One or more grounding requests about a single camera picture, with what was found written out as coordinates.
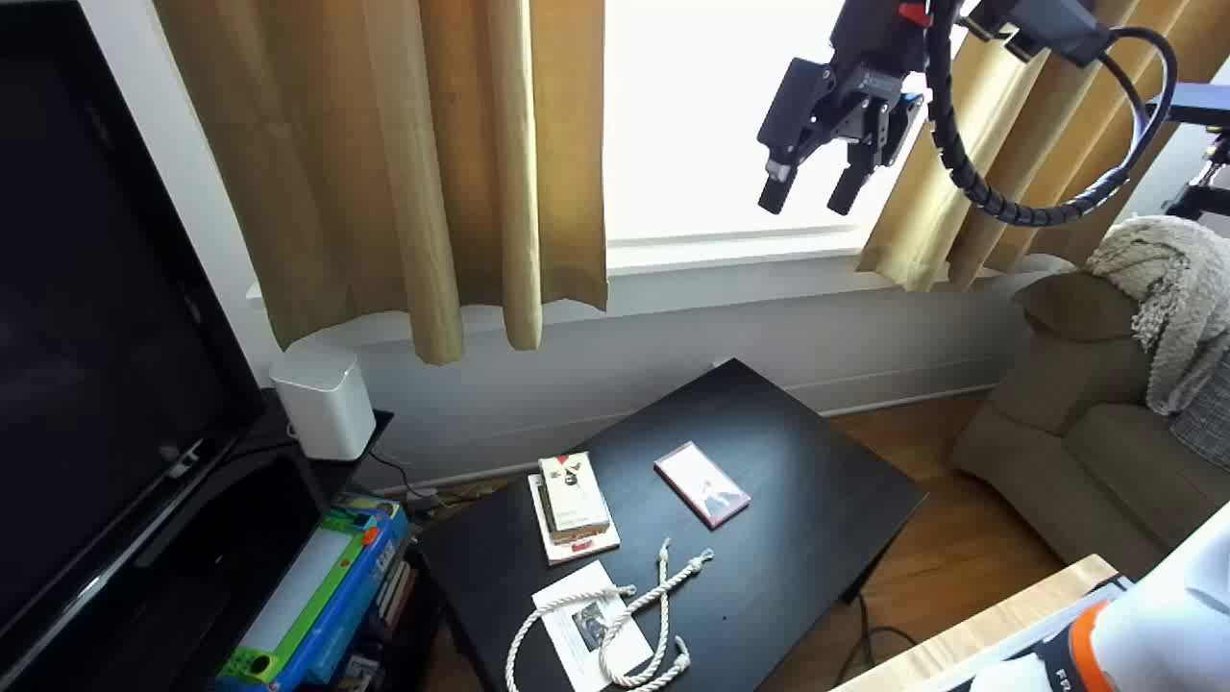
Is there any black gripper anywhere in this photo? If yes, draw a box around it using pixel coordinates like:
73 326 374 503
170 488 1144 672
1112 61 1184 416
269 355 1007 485
753 0 937 218

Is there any small beige book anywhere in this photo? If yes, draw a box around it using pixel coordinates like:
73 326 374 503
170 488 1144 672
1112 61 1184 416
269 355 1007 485
535 448 614 538

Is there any bright window with white sill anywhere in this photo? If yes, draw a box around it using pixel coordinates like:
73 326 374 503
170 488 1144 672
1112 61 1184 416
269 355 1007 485
602 0 993 280

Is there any gold curtain beside armchair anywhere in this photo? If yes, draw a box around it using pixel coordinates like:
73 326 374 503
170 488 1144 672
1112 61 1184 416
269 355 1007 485
855 0 1230 297

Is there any beige knitted blanket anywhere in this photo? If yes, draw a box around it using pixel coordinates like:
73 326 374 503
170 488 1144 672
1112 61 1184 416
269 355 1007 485
1083 211 1230 417

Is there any beige armchair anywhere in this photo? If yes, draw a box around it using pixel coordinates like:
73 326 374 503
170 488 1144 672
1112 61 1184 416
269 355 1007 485
948 216 1230 580

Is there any gold curtain beside television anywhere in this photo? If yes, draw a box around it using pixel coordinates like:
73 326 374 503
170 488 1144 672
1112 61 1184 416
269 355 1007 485
150 0 610 367

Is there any wooden robot platform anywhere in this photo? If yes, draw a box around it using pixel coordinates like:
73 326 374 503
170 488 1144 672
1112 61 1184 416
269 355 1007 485
829 548 1126 692

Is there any white printed booklet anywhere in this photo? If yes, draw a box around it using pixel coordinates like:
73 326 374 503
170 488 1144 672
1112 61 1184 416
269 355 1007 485
529 557 660 689

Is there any white box speaker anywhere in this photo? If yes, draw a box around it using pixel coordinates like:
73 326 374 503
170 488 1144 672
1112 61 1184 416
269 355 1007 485
266 356 382 465

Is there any blue board game box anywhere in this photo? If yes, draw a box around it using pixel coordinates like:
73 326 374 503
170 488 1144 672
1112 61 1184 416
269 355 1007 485
273 498 415 692

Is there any black flat screen television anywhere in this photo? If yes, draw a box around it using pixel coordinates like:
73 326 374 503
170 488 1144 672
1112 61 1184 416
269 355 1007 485
0 0 266 647

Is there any black television stand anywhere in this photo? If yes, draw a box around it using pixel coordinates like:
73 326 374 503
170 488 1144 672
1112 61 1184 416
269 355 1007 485
0 397 397 692

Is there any dark wrist camera box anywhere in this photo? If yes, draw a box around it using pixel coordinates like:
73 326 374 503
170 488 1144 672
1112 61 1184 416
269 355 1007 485
967 0 1116 68

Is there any black camera stand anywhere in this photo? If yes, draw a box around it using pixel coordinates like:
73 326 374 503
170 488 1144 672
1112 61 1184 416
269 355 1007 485
1158 80 1230 224

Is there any beige switch board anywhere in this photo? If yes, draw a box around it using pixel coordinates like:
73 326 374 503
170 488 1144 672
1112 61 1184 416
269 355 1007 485
525 467 623 567

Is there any white rope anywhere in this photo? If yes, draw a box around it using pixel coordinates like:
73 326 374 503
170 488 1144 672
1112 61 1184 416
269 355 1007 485
500 535 717 692

